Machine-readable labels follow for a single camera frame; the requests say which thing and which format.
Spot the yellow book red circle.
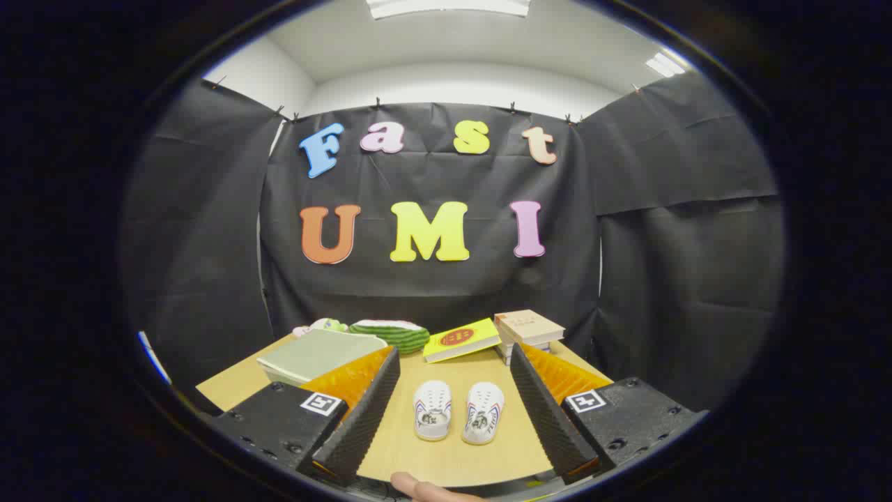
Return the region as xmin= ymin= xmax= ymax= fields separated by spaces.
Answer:
xmin=422 ymin=318 xmax=502 ymax=365

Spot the watermelon slice plush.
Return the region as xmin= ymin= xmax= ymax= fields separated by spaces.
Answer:
xmin=348 ymin=319 xmax=431 ymax=355

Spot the pink green plush toy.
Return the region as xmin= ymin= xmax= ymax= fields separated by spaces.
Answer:
xmin=293 ymin=318 xmax=349 ymax=339

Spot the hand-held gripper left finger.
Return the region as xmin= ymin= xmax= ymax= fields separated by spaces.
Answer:
xmin=208 ymin=346 xmax=402 ymax=487

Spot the black backdrop cloth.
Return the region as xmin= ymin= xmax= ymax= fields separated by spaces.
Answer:
xmin=122 ymin=70 xmax=787 ymax=419

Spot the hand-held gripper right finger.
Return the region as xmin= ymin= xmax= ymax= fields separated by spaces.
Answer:
xmin=509 ymin=342 xmax=710 ymax=487

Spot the white canvas shoe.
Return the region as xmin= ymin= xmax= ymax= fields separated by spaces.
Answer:
xmin=461 ymin=381 xmax=505 ymax=446
xmin=413 ymin=379 xmax=453 ymax=442

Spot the ceiling light panel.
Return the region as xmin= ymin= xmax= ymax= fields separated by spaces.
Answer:
xmin=644 ymin=52 xmax=689 ymax=79
xmin=365 ymin=0 xmax=532 ymax=20

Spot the tan cover book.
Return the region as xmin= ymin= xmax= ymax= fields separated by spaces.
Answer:
xmin=494 ymin=310 xmax=567 ymax=347

